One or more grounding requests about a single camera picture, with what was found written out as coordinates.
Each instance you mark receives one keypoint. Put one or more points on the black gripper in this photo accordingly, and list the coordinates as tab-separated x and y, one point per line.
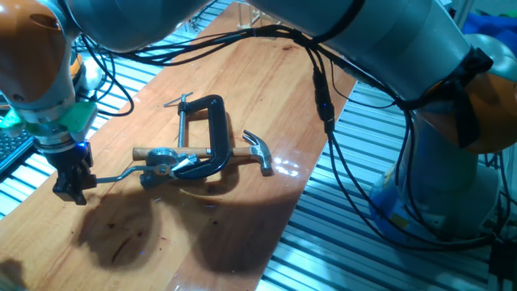
68	159

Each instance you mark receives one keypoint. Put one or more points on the metal lever dark red knob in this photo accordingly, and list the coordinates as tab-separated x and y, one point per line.
121	174

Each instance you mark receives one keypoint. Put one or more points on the black C-clamp with screw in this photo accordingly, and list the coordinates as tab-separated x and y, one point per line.
218	133

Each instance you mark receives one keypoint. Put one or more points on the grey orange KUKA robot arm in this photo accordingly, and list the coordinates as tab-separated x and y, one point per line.
404	40

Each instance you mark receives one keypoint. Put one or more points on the black computer keyboard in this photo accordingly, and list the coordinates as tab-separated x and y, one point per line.
12	149

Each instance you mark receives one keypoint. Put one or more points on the glossy wooden board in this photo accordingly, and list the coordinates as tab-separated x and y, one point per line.
202	226

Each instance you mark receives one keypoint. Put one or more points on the blue plastic bag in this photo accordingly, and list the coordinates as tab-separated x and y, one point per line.
493	26

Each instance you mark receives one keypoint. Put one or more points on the green gripper mount plate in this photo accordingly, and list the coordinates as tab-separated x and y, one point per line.
78	117

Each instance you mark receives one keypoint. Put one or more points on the aluminium frame post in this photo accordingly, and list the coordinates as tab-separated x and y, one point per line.
462	12

